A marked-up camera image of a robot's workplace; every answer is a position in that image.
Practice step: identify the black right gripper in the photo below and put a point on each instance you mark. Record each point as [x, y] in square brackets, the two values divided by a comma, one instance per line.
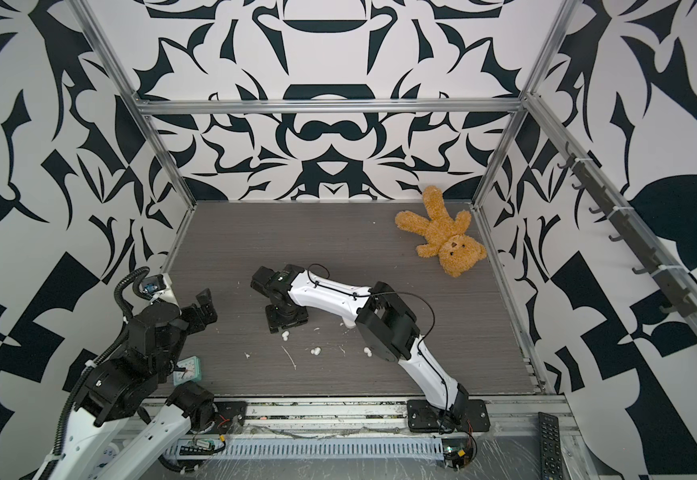
[273, 324]

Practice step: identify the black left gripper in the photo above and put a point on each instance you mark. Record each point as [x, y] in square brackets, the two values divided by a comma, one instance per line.
[192, 319]

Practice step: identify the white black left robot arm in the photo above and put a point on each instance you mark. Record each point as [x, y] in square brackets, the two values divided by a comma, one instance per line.
[104, 432]

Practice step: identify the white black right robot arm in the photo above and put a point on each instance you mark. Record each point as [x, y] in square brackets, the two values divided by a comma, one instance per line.
[385, 322]

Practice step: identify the teal white small object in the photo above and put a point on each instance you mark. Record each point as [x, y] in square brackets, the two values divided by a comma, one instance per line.
[187, 370]

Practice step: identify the green circuit board left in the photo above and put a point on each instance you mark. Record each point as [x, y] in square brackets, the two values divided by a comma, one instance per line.
[201, 445]

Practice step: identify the green circuit board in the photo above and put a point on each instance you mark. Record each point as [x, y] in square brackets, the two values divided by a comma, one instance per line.
[458, 452]
[201, 445]

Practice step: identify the brown teddy bear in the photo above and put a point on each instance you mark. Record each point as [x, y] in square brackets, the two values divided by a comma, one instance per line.
[445, 236]

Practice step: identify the green circuit board right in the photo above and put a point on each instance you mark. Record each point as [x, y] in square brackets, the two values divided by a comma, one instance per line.
[458, 452]

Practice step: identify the black remote control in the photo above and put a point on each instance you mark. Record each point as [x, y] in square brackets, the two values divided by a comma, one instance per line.
[551, 461]

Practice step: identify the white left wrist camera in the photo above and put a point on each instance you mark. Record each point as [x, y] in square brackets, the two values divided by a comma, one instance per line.
[158, 288]

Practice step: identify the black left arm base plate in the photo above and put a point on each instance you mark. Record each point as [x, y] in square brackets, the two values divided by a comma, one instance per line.
[228, 413]

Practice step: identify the white slotted cable duct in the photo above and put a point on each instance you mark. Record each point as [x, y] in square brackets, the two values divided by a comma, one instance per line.
[424, 448]

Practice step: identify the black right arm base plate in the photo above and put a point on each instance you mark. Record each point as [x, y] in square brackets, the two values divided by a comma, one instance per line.
[421, 417]

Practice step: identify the aluminium mounting rail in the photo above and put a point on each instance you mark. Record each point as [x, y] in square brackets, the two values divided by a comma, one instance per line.
[291, 416]

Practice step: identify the black wall hook rack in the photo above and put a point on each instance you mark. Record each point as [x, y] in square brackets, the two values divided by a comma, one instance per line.
[653, 259]

